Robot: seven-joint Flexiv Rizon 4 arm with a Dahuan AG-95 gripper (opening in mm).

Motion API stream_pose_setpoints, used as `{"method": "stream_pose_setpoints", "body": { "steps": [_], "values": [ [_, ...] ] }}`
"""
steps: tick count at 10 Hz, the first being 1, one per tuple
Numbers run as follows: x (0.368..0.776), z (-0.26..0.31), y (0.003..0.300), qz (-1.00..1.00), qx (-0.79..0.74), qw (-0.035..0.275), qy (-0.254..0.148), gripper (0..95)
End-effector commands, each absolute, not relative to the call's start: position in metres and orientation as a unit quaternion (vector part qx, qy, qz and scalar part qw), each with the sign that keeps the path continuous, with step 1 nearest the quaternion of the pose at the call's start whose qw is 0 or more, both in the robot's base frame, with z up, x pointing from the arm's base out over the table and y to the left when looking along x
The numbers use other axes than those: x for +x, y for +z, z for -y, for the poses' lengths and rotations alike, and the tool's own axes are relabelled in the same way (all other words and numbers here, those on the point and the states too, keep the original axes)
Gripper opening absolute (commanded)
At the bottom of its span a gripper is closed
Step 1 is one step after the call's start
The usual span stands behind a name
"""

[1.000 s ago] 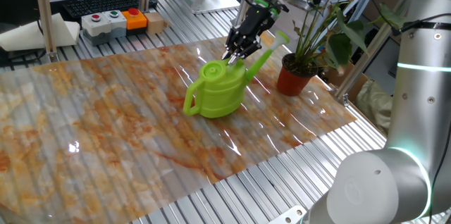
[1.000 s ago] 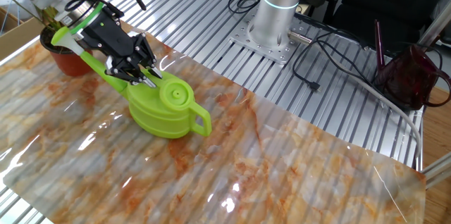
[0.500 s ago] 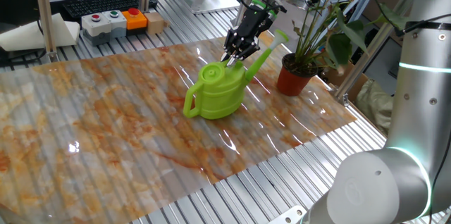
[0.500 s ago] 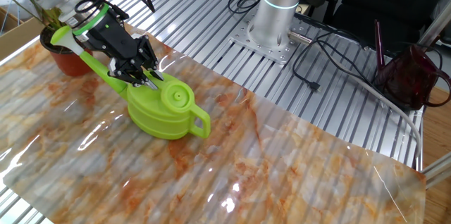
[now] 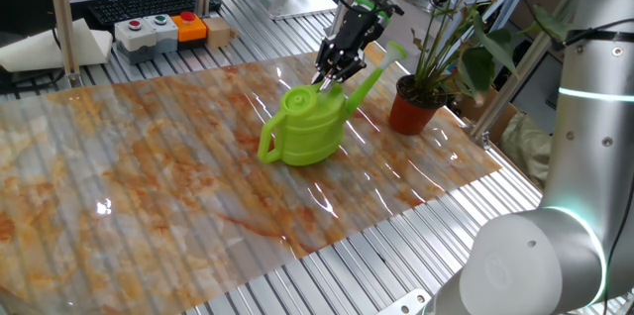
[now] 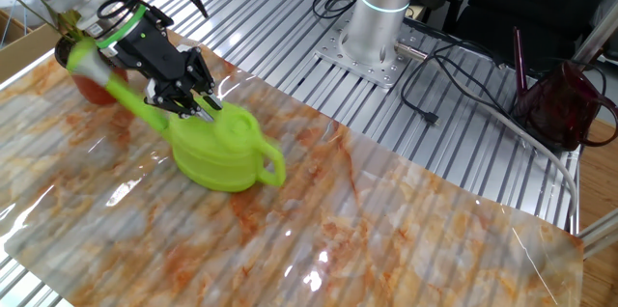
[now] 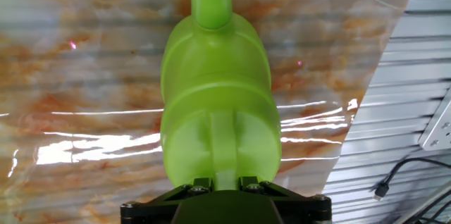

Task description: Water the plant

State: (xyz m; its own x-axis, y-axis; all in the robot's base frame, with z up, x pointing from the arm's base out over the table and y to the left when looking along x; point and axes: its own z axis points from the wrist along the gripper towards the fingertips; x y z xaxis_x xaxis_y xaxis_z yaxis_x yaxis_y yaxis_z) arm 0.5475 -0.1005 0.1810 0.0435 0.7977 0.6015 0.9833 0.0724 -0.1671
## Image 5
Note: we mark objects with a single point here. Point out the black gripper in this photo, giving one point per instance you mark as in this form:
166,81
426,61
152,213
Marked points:
349,47

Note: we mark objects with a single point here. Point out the green plastic watering can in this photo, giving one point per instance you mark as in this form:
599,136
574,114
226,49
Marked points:
307,132

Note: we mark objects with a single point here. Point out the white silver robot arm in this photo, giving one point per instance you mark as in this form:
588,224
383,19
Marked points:
584,156

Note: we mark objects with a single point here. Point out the green plant in terracotta pot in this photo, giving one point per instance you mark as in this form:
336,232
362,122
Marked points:
411,117

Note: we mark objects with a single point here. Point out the small wooden block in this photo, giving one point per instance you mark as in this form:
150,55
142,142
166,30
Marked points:
217,32

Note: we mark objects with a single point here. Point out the orange emergency stop box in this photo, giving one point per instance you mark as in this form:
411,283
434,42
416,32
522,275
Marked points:
189,30

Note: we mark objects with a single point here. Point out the grey box with green button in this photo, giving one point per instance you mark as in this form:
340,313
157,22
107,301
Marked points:
163,32

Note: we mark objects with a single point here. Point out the brown cardboard box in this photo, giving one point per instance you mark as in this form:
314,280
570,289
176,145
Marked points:
497,124

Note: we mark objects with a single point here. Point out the black keyboard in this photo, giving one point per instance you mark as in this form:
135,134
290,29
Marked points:
148,5

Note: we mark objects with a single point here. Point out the grey box with red button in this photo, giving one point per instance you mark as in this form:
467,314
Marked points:
133,40

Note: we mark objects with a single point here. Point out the beige fabric bag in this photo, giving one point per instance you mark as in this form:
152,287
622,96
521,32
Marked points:
525,149

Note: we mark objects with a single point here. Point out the orange marble pattern mat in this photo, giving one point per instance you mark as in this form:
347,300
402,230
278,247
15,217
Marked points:
148,181

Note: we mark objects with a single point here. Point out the white folded paper cone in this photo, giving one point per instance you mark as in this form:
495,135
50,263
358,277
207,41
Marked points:
44,50

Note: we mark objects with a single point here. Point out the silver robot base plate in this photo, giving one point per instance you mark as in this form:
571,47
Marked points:
406,302

